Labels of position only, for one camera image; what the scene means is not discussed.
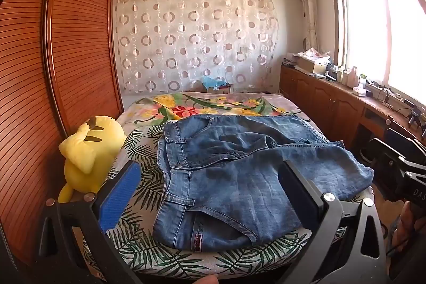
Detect floral blanket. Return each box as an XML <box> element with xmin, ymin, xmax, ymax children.
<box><xmin>116</xmin><ymin>92</ymin><xmax>313</xmax><ymax>128</ymax></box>

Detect wooden louvered wardrobe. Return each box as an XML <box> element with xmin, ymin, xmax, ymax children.
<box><xmin>0</xmin><ymin>0</ymin><xmax>125</xmax><ymax>271</ymax></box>

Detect yellow plush toy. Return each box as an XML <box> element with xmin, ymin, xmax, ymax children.
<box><xmin>58</xmin><ymin>116</ymin><xmax>127</xmax><ymax>204</ymax></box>

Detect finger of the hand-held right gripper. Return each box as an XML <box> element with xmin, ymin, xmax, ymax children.
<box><xmin>386</xmin><ymin>128</ymin><xmax>426</xmax><ymax>155</ymax></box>
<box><xmin>368</xmin><ymin>137</ymin><xmax>409</xmax><ymax>171</ymax></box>

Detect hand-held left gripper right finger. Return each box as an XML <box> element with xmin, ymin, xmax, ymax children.
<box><xmin>279</xmin><ymin>160</ymin><xmax>391</xmax><ymax>284</ymax></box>

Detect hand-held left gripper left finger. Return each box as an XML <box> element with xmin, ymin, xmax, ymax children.
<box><xmin>33</xmin><ymin>160</ymin><xmax>144</xmax><ymax>284</ymax></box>

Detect circle patterned sheer curtain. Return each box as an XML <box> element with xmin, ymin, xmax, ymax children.
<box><xmin>113</xmin><ymin>0</ymin><xmax>280</xmax><ymax>96</ymax></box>

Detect white crumpled paper bag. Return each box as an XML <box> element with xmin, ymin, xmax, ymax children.
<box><xmin>301</xmin><ymin>47</ymin><xmax>331</xmax><ymax>63</ymax></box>

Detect brown cardboard box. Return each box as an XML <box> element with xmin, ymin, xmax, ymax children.
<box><xmin>297</xmin><ymin>56</ymin><xmax>328</xmax><ymax>75</ymax></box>

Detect white power strip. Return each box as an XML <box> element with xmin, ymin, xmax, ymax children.
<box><xmin>369</xmin><ymin>81</ymin><xmax>402</xmax><ymax>101</ymax></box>

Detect wooden framed window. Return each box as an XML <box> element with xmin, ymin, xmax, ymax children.
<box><xmin>328</xmin><ymin>0</ymin><xmax>426</xmax><ymax>105</ymax></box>

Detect blue denim pants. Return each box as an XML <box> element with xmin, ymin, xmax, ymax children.
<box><xmin>153</xmin><ymin>114</ymin><xmax>375</xmax><ymax>252</ymax></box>

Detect beige window curtain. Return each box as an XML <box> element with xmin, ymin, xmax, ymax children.
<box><xmin>296</xmin><ymin>0</ymin><xmax>320</xmax><ymax>55</ymax></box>

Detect long wooden cabinet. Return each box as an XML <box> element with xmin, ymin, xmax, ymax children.
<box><xmin>279</xmin><ymin>63</ymin><xmax>426</xmax><ymax>171</ymax></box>

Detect person's right hand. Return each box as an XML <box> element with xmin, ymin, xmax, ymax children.
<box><xmin>398</xmin><ymin>202</ymin><xmax>426</xmax><ymax>240</ymax></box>

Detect small black tripod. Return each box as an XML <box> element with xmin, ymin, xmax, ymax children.
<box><xmin>408</xmin><ymin>104</ymin><xmax>424</xmax><ymax>125</ymax></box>

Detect cardboard box with blue bag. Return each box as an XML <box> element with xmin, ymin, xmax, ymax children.
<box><xmin>202</xmin><ymin>77</ymin><xmax>232</xmax><ymax>95</ymax></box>

